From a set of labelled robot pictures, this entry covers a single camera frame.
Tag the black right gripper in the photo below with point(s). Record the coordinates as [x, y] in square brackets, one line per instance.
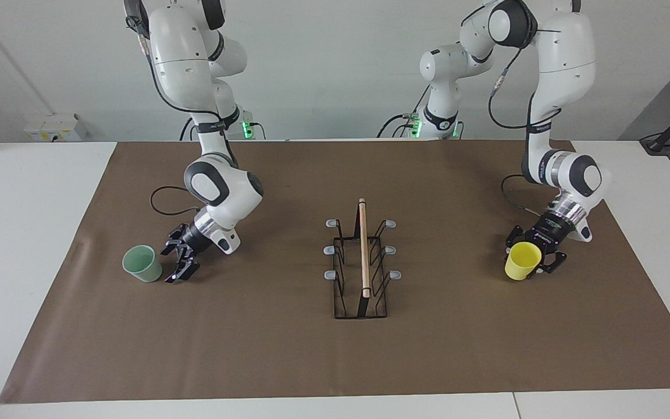
[196, 241]

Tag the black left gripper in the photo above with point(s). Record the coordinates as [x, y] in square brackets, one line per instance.
[547, 233]

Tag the yellow plastic cup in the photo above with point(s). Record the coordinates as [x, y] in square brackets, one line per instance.
[521, 262]

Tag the pale green plastic cup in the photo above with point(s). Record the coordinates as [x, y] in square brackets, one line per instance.
[146, 267]

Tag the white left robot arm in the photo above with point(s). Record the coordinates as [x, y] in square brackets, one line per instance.
[565, 58]

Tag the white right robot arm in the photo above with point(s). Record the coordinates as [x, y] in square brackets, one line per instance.
[178, 58]

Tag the brown paper table mat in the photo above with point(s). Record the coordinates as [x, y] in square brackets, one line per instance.
[253, 349]

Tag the white electrical box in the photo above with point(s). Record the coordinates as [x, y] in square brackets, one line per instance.
[56, 128]

